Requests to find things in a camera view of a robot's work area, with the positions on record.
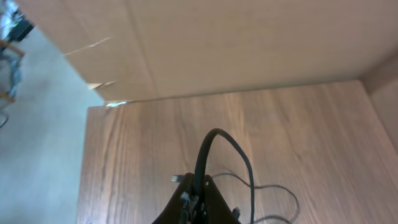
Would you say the short black usb cable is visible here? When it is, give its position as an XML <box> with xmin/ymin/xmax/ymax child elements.
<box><xmin>170</xmin><ymin>128</ymin><xmax>301</xmax><ymax>224</ymax></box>

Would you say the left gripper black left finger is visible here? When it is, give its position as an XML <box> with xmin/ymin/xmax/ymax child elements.
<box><xmin>152</xmin><ymin>173</ymin><xmax>193</xmax><ymax>224</ymax></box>

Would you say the cardboard back board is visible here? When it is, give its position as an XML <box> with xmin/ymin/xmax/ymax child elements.
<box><xmin>19</xmin><ymin>0</ymin><xmax>397</xmax><ymax>101</ymax></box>

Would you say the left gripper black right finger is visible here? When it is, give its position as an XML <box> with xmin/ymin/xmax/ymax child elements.
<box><xmin>204</xmin><ymin>175</ymin><xmax>239</xmax><ymax>224</ymax></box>

